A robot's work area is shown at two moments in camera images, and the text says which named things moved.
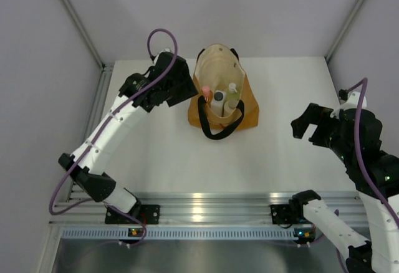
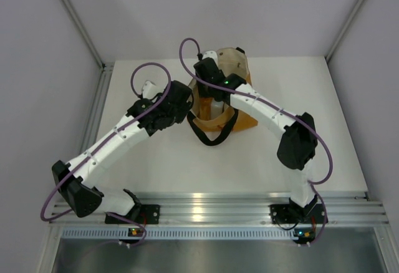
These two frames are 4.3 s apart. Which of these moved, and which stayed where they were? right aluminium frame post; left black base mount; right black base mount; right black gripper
Moved: right black gripper
Stayed: right black base mount; right aluminium frame post; left black base mount
